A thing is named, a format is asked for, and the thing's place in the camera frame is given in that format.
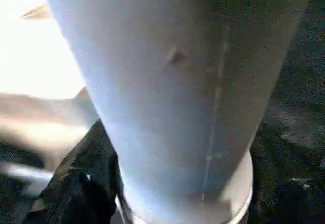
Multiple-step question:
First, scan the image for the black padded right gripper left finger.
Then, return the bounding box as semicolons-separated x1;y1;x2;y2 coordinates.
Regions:
23;119;127;224

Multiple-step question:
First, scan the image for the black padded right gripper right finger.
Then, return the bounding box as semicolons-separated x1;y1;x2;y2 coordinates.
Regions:
249;128;325;224

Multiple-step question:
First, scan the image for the white plastic table leg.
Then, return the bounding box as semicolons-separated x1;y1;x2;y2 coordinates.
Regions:
37;0;315;224

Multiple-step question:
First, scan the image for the white plastic table top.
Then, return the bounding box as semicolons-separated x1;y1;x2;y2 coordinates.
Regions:
0;0;100;160

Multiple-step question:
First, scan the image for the black mat cover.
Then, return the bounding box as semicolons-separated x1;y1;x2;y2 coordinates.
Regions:
258;0;325;143

